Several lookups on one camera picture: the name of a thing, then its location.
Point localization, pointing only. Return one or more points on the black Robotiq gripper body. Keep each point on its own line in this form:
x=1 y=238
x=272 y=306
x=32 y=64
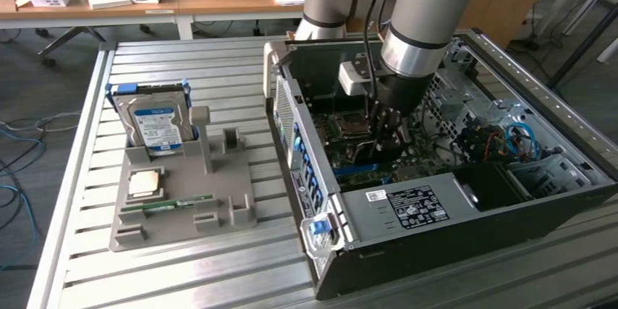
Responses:
x=400 y=92

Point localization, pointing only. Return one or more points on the black graphics card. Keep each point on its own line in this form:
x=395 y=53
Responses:
x=371 y=153

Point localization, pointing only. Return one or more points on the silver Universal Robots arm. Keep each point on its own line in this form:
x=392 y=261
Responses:
x=419 y=16

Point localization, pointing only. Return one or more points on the CPU socket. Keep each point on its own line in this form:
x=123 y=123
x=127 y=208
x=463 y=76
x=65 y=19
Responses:
x=350 y=126

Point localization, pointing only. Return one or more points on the green motherboard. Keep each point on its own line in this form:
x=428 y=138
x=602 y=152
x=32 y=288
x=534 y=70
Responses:
x=424 y=150

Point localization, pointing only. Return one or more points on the installed green RAM stick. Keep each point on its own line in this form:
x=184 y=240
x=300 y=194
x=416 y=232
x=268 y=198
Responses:
x=340 y=147

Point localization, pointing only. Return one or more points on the perforated metal drive cage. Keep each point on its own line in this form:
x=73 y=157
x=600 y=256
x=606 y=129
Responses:
x=454 y=113

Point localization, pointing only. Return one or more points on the blue expansion slot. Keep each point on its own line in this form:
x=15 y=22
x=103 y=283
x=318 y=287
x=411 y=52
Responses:
x=355 y=170

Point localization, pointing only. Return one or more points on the grey power supply unit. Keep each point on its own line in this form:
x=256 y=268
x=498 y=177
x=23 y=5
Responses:
x=367 y=215

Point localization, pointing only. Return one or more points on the blue case latch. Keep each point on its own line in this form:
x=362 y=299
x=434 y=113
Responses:
x=319 y=227

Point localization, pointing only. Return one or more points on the silver disk bay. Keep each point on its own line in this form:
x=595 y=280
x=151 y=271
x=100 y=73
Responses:
x=550 y=175

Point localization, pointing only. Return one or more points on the black open PC case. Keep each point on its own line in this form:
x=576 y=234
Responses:
x=482 y=236

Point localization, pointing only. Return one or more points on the grey parts rack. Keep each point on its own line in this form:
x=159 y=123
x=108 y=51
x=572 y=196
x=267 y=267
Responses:
x=188 y=186

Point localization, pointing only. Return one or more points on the CPU with metal lid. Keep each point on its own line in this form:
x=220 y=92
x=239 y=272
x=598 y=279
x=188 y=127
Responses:
x=143 y=183

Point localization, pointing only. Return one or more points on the desk leg with casters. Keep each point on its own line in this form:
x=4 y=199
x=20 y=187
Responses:
x=67 y=37

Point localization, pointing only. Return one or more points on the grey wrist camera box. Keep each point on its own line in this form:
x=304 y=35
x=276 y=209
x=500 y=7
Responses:
x=355 y=79

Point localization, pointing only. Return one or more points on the hard disk with blue bracket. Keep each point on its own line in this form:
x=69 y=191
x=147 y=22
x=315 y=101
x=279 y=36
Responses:
x=153 y=121

